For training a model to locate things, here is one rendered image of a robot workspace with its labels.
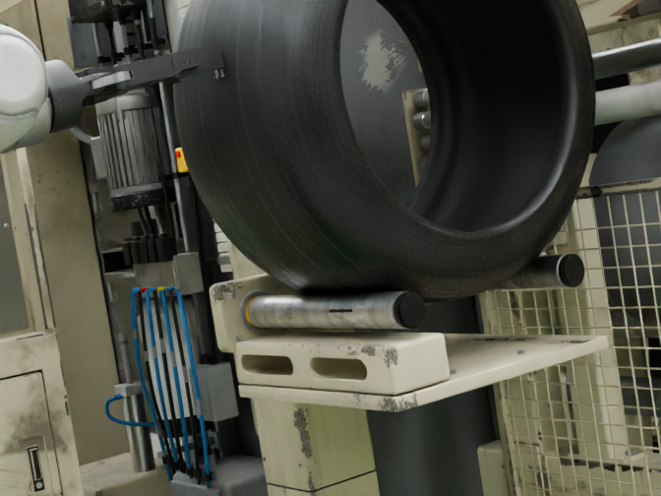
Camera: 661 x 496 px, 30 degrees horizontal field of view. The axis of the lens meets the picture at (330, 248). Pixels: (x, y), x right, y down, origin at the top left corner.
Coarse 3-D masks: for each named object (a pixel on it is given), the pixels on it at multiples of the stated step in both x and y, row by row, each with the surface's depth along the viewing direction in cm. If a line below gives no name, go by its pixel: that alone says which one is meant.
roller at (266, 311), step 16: (256, 304) 171; (272, 304) 167; (288, 304) 164; (304, 304) 161; (320, 304) 158; (336, 304) 155; (352, 304) 152; (368, 304) 150; (384, 304) 147; (400, 304) 145; (416, 304) 146; (256, 320) 171; (272, 320) 168; (288, 320) 164; (304, 320) 161; (320, 320) 158; (336, 320) 155; (352, 320) 153; (368, 320) 150; (384, 320) 147; (400, 320) 145; (416, 320) 146
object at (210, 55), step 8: (192, 48) 143; (200, 48) 144; (208, 48) 144; (216, 48) 145; (176, 56) 142; (184, 56) 143; (200, 56) 144; (208, 56) 144; (216, 56) 145; (208, 64) 144; (216, 64) 145; (184, 72) 142; (192, 72) 143; (200, 72) 144
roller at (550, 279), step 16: (544, 256) 166; (560, 256) 163; (576, 256) 163; (528, 272) 166; (544, 272) 164; (560, 272) 161; (576, 272) 163; (496, 288) 173; (512, 288) 171; (528, 288) 169
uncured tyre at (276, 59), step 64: (192, 0) 157; (256, 0) 143; (320, 0) 141; (384, 0) 182; (448, 0) 184; (512, 0) 177; (256, 64) 141; (320, 64) 140; (448, 64) 187; (512, 64) 182; (576, 64) 164; (192, 128) 153; (256, 128) 142; (320, 128) 140; (448, 128) 186; (512, 128) 183; (576, 128) 164; (256, 192) 147; (320, 192) 142; (384, 192) 144; (448, 192) 185; (512, 192) 179; (576, 192) 165; (256, 256) 159; (320, 256) 148; (384, 256) 147; (448, 256) 150; (512, 256) 157
